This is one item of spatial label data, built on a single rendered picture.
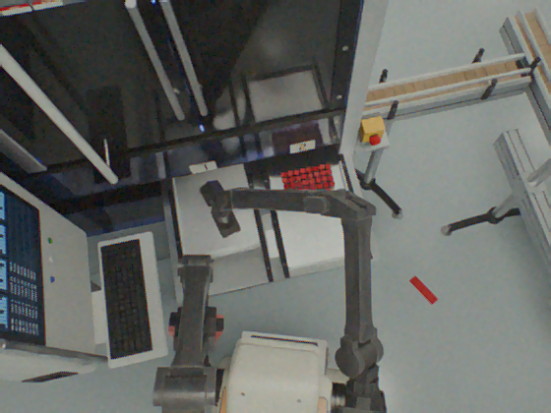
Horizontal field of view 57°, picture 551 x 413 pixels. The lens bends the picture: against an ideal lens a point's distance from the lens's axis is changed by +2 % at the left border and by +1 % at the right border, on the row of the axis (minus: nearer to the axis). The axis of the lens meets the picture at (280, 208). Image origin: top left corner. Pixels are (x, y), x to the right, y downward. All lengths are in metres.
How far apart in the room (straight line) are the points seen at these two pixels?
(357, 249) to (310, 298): 1.42
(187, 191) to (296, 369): 0.88
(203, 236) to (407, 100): 0.89
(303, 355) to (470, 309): 1.60
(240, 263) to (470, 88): 1.05
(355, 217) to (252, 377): 0.42
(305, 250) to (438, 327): 1.11
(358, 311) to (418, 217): 1.57
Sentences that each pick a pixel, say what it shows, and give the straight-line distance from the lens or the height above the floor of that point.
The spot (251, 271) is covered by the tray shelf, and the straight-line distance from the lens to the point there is 1.72.
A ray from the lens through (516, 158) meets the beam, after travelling 2.39.
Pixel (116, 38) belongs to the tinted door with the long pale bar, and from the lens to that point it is 1.18.
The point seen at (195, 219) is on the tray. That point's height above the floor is 0.88.
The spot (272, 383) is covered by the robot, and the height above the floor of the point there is 1.39.
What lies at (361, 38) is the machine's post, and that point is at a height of 1.53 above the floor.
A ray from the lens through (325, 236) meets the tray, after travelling 1.74.
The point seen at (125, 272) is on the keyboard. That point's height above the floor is 0.83.
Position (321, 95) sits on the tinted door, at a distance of 1.49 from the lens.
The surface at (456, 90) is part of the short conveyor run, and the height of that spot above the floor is 0.93.
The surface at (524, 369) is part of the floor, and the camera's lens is 2.76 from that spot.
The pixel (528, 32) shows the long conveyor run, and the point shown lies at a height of 0.97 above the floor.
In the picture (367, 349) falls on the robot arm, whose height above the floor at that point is 1.28.
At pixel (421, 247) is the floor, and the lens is 2.72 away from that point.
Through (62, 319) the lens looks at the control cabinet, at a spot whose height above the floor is 1.05.
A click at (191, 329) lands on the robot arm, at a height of 1.53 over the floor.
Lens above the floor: 2.55
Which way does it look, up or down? 70 degrees down
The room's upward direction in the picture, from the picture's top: 6 degrees counter-clockwise
